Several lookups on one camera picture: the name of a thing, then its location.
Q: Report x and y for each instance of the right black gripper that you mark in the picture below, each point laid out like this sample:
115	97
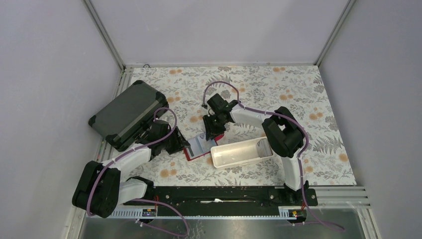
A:
211	131

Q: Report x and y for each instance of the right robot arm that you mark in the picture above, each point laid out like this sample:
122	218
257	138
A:
284	134

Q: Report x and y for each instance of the red card holder wallet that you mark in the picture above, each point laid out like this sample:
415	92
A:
216	139

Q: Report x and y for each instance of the silver VIP card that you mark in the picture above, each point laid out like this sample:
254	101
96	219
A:
264	148
200	146

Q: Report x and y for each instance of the white plastic tray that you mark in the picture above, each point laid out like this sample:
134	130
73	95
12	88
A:
236	154

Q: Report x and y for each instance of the black hard case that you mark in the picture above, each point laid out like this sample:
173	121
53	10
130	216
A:
129	115

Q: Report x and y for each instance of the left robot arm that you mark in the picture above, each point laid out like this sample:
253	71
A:
105	185

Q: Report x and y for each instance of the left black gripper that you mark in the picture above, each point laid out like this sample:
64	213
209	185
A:
179	142

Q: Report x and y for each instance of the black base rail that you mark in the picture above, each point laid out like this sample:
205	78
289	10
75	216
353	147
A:
235	202

